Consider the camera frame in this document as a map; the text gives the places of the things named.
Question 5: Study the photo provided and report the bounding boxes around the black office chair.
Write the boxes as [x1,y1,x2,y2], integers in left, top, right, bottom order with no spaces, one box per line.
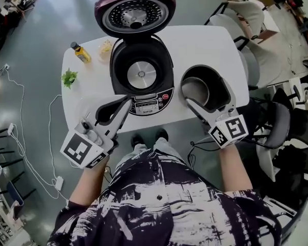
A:
[272,142,308,215]

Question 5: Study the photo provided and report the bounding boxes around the dark metal pot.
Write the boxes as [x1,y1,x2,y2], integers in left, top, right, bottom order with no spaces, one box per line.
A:
[180,65,232,112]

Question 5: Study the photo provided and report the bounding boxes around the maroon rice cooker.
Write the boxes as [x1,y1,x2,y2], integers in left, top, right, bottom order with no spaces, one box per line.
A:
[94,0,177,117]

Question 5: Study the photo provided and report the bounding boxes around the person's black white patterned shirt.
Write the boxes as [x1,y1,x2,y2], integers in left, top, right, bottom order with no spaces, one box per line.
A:
[47,149,283,246]

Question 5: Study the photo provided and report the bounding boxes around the yellow oil bottle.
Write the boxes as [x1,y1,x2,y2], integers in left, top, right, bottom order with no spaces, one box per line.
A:
[70,42,92,64]

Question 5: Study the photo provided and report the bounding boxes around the person's grey trousers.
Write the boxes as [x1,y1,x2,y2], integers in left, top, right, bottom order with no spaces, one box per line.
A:
[115,136,185,171]

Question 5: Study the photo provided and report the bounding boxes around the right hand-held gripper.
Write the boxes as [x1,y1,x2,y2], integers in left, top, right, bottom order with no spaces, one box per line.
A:
[185,77,249,149]

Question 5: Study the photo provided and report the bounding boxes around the white shell chair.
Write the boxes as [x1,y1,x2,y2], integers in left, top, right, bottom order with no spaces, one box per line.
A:
[233,36,277,91]

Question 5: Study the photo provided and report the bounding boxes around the small green potted plant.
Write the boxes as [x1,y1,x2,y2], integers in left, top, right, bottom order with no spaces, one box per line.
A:
[61,67,79,90]

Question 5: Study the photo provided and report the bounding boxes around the black shoe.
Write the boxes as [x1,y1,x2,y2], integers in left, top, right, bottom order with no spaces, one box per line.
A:
[155,128,169,142]
[131,134,144,147]

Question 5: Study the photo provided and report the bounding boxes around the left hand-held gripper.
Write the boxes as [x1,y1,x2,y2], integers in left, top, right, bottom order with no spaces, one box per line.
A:
[60,94,132,169]

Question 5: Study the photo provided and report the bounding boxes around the beige shell chair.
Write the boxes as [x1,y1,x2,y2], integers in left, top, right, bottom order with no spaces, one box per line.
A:
[204,0,265,39]

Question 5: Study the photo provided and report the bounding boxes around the looping white cable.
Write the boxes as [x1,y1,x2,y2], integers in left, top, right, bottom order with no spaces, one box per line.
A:
[48,94,68,187]

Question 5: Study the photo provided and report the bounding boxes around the small snack cup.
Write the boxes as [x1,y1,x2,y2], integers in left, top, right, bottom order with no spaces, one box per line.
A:
[97,39,113,64]

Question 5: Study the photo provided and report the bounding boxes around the black folding chair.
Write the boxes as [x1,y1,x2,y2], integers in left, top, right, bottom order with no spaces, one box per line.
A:
[248,97,291,150]

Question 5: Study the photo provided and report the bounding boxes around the white folding table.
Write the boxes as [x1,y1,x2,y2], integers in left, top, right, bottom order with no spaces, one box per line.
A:
[61,25,250,134]

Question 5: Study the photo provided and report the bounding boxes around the person's left forearm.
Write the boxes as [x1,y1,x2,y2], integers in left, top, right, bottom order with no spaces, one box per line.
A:
[69,154,111,208]

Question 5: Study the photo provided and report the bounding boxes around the black frame chair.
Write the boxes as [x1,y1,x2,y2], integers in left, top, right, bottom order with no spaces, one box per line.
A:
[0,128,25,168]

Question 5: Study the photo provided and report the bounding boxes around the blue seat chair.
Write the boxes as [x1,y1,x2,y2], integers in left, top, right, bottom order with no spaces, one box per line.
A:
[0,171,37,208]

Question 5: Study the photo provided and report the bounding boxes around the long white cable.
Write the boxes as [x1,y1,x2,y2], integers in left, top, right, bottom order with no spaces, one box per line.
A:
[0,68,57,200]

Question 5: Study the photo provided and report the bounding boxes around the white office chair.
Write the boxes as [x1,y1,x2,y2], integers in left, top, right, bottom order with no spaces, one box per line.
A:
[256,134,282,183]

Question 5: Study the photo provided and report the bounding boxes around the wooden side table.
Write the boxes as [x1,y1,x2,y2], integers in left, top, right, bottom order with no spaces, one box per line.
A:
[246,0,281,44]

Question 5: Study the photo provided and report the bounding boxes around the person's right forearm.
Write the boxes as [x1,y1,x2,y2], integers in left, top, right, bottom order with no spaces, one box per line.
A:
[217,142,255,193]

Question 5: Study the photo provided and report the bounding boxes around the thin black cable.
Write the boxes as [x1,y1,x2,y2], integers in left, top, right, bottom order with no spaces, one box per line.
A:
[189,141,221,169]

